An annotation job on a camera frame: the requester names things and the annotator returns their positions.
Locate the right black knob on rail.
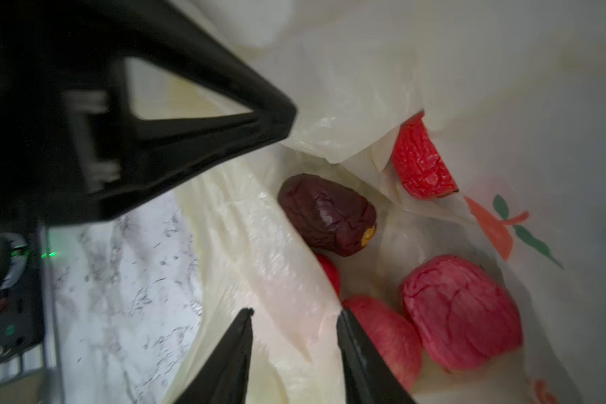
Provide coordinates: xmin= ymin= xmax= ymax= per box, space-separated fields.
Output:
xmin=0 ymin=232 xmax=29 ymax=291

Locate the dark purple wrinkled fruit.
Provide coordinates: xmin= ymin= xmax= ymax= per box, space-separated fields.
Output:
xmin=278 ymin=173 xmax=377 ymax=257

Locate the translucent yellowish plastic bag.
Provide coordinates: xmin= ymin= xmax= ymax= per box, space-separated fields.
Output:
xmin=166 ymin=1 xmax=606 ymax=403

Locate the aluminium front rail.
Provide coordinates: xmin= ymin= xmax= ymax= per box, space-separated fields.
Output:
xmin=0 ymin=225 xmax=65 ymax=403

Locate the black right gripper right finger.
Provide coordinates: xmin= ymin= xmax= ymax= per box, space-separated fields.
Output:
xmin=337 ymin=309 xmax=416 ymax=404

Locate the pink wrinkled fruit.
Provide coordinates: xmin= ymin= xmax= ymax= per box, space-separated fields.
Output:
xmin=400 ymin=255 xmax=524 ymax=370

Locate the red apple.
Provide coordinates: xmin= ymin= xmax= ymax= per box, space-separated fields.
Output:
xmin=343 ymin=295 xmax=423 ymax=391
xmin=315 ymin=254 xmax=341 ymax=296

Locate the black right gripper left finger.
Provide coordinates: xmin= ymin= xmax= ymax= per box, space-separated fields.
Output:
xmin=174 ymin=308 xmax=254 ymax=404

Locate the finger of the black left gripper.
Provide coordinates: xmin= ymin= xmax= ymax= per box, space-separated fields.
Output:
xmin=0 ymin=1 xmax=296 ymax=227

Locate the wrinkled red fruit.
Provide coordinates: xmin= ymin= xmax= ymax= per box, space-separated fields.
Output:
xmin=392 ymin=110 xmax=459 ymax=200

